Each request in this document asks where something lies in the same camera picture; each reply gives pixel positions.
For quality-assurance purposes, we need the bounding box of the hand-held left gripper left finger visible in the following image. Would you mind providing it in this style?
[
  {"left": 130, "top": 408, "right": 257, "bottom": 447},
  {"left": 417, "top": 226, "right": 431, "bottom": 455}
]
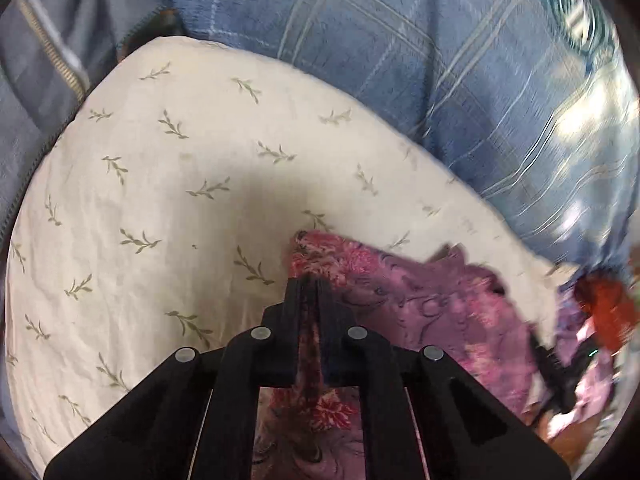
[{"left": 44, "top": 278, "right": 307, "bottom": 480}]

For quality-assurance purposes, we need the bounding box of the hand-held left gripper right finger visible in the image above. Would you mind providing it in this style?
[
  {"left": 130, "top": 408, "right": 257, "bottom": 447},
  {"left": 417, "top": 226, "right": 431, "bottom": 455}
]
[{"left": 316, "top": 279, "right": 572, "bottom": 480}]

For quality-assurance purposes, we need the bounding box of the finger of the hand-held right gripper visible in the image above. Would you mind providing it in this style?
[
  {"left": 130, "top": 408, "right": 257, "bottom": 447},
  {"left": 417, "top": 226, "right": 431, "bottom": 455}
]
[{"left": 527, "top": 332, "right": 578, "bottom": 415}]

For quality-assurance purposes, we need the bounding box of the maroon floral shirt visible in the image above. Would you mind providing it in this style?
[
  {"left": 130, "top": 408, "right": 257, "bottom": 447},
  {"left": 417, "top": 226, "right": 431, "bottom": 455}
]
[{"left": 252, "top": 230, "right": 558, "bottom": 480}]

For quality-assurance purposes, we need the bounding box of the lilac floral garment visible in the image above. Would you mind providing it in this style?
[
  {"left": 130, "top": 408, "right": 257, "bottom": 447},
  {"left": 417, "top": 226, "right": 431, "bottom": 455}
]
[{"left": 525, "top": 290, "right": 626, "bottom": 441}]

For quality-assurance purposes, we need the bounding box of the cream leaf-print pillow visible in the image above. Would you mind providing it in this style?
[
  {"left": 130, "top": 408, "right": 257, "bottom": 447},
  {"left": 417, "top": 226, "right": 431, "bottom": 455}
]
[{"left": 4, "top": 35, "right": 571, "bottom": 478}]

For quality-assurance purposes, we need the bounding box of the blue plaid quilt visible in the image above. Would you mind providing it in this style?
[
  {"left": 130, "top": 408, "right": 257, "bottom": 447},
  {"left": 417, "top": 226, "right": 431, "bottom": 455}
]
[{"left": 135, "top": 0, "right": 636, "bottom": 281}]

